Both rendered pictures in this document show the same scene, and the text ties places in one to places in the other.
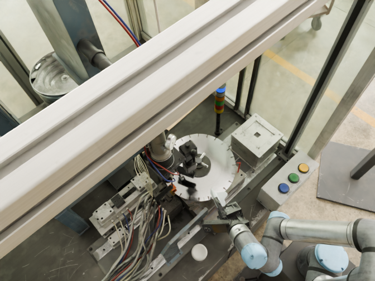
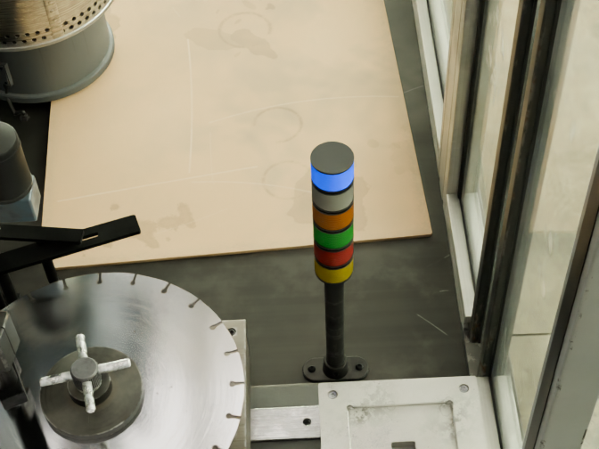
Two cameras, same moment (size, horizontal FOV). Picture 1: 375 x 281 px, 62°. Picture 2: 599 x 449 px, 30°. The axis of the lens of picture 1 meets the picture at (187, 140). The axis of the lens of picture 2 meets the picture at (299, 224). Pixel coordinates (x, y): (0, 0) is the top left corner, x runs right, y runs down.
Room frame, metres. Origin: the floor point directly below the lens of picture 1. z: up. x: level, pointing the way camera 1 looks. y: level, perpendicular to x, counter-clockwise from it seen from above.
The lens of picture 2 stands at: (0.23, -0.62, 2.00)
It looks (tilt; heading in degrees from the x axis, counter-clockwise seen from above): 51 degrees down; 38
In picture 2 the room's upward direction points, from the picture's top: 3 degrees counter-clockwise
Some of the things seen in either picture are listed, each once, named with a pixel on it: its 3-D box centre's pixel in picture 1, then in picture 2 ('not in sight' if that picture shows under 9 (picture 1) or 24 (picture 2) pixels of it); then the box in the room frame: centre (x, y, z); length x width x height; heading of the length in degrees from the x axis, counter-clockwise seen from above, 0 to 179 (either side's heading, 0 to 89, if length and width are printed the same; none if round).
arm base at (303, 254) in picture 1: (318, 262); not in sight; (0.16, -0.50, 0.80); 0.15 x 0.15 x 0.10
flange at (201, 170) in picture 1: (198, 164); (90, 387); (0.59, -0.04, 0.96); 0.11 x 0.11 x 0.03
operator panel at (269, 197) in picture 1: (287, 182); not in sight; (0.52, -0.45, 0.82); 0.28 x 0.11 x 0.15; 128
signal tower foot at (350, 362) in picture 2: (217, 132); (335, 365); (0.86, -0.17, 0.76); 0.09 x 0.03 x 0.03; 128
